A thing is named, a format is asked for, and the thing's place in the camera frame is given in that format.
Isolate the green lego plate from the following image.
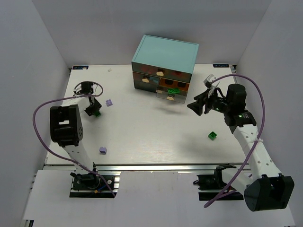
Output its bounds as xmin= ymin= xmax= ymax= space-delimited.
xmin=94 ymin=111 xmax=101 ymax=117

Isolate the small clear drawer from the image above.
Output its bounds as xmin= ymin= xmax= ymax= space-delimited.
xmin=133 ymin=72 xmax=160 ymax=85
xmin=156 ymin=79 xmax=189 ymax=103

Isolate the long green lego brick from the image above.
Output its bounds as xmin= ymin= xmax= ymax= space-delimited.
xmin=167 ymin=88 xmax=180 ymax=94

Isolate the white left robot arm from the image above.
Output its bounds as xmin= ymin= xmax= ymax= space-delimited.
xmin=50 ymin=81 xmax=104 ymax=175

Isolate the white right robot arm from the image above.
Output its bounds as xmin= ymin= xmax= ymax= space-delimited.
xmin=188 ymin=83 xmax=294 ymax=211

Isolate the lilac lego brick rear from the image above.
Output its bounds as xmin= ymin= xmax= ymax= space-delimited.
xmin=106 ymin=99 xmax=113 ymax=107

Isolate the lilac lego brick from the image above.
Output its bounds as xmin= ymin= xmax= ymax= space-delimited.
xmin=99 ymin=147 xmax=107 ymax=154
xmin=106 ymin=99 xmax=113 ymax=107

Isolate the right blue corner label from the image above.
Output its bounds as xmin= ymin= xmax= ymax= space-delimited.
xmin=213 ymin=64 xmax=230 ymax=68

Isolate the blue corner label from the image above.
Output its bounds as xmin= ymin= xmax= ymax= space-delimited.
xmin=213 ymin=64 xmax=230 ymax=68
xmin=72 ymin=65 xmax=89 ymax=70

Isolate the green lego cube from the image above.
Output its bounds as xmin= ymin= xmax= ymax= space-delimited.
xmin=208 ymin=131 xmax=217 ymax=140

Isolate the left blue corner label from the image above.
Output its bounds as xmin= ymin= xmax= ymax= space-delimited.
xmin=72 ymin=65 xmax=89 ymax=70

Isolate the lilac lego brick front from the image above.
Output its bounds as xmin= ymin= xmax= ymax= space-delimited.
xmin=99 ymin=147 xmax=107 ymax=154

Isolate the teal drawer cabinet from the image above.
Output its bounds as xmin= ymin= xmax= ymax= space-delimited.
xmin=131 ymin=35 xmax=199 ymax=104

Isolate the dark bottom drawer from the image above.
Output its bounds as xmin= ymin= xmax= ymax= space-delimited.
xmin=134 ymin=80 xmax=158 ymax=93

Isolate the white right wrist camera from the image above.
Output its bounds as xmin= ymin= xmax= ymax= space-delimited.
xmin=204 ymin=74 xmax=220 ymax=98

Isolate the aluminium table front rail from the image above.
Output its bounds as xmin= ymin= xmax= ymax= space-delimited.
xmin=43 ymin=164 xmax=220 ymax=172

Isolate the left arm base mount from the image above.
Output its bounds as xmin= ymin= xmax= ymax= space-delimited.
xmin=69 ymin=173 xmax=118 ymax=199

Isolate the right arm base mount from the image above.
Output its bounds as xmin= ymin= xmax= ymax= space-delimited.
xmin=193 ymin=164 xmax=244 ymax=201

